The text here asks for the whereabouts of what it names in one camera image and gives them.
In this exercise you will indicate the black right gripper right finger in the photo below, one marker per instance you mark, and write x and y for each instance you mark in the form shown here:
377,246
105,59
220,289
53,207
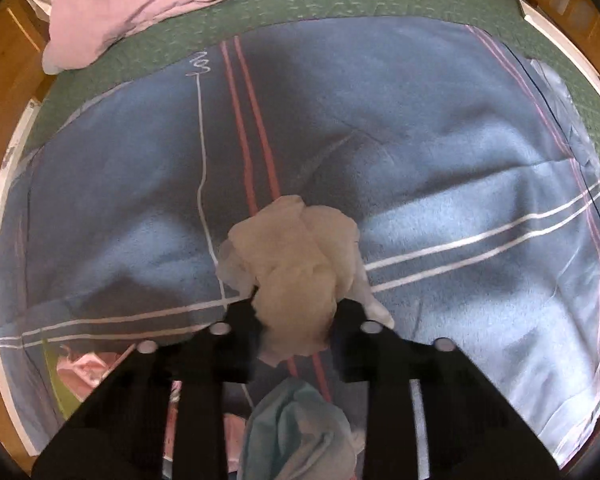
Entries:
431,413

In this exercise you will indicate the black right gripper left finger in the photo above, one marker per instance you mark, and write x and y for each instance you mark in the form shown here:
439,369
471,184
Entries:
118,431

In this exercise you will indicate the white plastic bag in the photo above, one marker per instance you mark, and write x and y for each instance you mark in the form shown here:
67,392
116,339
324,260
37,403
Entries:
296,262

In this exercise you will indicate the green paper scrap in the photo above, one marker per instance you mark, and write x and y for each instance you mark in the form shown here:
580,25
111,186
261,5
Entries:
66,400

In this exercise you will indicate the pink crumpled wrapper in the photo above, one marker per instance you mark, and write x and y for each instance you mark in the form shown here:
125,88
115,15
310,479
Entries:
81,375

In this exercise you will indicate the pale blue face mask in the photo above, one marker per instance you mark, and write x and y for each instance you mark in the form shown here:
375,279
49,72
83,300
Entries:
294,433

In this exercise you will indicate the blue striped blanket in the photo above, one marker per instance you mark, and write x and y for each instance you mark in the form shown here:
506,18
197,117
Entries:
474,184

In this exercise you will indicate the wooden bed headboard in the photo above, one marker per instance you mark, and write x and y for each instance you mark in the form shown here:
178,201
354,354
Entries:
21,48

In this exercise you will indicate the white flat panel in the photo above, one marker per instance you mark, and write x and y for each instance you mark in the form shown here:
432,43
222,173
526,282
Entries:
551,32

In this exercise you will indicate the green quilted mattress cover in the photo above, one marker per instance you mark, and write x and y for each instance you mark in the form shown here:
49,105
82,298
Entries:
171,40

